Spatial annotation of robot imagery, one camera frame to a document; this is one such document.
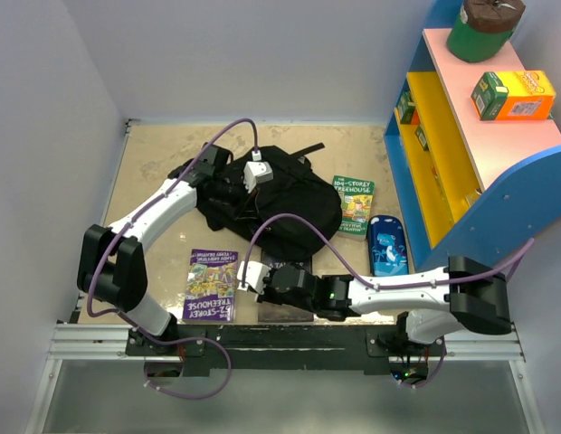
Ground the black student backpack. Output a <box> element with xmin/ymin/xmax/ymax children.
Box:
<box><xmin>184</xmin><ymin>142</ymin><xmax>342</xmax><ymax>240</ymax></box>

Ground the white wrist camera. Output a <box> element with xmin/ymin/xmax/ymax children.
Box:
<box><xmin>237</xmin><ymin>260</ymin><xmax>271</xmax><ymax>295</ymax></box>
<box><xmin>243</xmin><ymin>161</ymin><xmax>273</xmax><ymax>193</ymax></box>

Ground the small green box upper shelf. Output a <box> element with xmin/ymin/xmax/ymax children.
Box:
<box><xmin>396</xmin><ymin>90</ymin><xmax>420</xmax><ymax>125</ymax></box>

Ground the blue pencil case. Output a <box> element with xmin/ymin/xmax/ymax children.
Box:
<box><xmin>366</xmin><ymin>215</ymin><xmax>409</xmax><ymax>277</ymax></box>

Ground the purple 52-storey treehouse book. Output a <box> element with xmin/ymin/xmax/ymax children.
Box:
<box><xmin>182</xmin><ymin>249</ymin><xmax>239</xmax><ymax>323</ymax></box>

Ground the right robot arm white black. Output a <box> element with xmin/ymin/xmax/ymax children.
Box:
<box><xmin>238</xmin><ymin>256</ymin><xmax>511</xmax><ymax>355</ymax></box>

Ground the aluminium rail frame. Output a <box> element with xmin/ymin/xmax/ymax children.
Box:
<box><xmin>24</xmin><ymin>121</ymin><xmax>545</xmax><ymax>433</ymax></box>

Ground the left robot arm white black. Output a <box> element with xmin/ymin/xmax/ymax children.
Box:
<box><xmin>77</xmin><ymin>144</ymin><xmax>233</xmax><ymax>354</ymax></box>

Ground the green 104-storey treehouse book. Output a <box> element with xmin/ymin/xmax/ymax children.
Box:
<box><xmin>332</xmin><ymin>175</ymin><xmax>375</xmax><ymax>240</ymax></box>

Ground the small green box shelf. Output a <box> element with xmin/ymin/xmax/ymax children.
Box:
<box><xmin>414</xmin><ymin>124</ymin><xmax>429</xmax><ymax>151</ymax></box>
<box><xmin>396</xmin><ymin>90</ymin><xmax>420</xmax><ymax>125</ymax></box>

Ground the small green box lower shelf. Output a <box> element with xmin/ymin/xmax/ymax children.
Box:
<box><xmin>414</xmin><ymin>124</ymin><xmax>429</xmax><ymax>151</ymax></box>

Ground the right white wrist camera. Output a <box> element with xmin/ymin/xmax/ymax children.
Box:
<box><xmin>237</xmin><ymin>260</ymin><xmax>271</xmax><ymax>295</ymax></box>

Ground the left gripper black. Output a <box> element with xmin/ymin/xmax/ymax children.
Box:
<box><xmin>214</xmin><ymin>172</ymin><xmax>260</xmax><ymax>221</ymax></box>

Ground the colourful wooden shelf unit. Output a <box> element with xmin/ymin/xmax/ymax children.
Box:
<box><xmin>384</xmin><ymin>1</ymin><xmax>561</xmax><ymax>271</ymax></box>

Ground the tale of two cities book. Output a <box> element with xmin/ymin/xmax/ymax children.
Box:
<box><xmin>258</xmin><ymin>252</ymin><xmax>314</xmax><ymax>324</ymax></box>

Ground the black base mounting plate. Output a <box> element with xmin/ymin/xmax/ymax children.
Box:
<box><xmin>124</xmin><ymin>323</ymin><xmax>447</xmax><ymax>378</ymax></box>

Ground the green brown cylinder container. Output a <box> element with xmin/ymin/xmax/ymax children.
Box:
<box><xmin>446</xmin><ymin>0</ymin><xmax>526</xmax><ymax>63</ymax></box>

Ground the purple cable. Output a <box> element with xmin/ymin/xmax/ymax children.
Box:
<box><xmin>87</xmin><ymin>118</ymin><xmax>260</xmax><ymax>399</ymax></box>
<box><xmin>242</xmin><ymin>212</ymin><xmax>535</xmax><ymax>389</ymax></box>

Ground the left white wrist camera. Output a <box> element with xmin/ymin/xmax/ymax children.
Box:
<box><xmin>243</xmin><ymin>161</ymin><xmax>273</xmax><ymax>193</ymax></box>

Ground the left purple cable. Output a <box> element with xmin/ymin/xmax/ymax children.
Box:
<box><xmin>87</xmin><ymin>118</ymin><xmax>260</xmax><ymax>399</ymax></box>

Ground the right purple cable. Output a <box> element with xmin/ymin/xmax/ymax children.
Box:
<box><xmin>242</xmin><ymin>212</ymin><xmax>535</xmax><ymax>389</ymax></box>

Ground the orange green crayon box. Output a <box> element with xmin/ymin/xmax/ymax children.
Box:
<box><xmin>471</xmin><ymin>70</ymin><xmax>556</xmax><ymax>121</ymax></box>

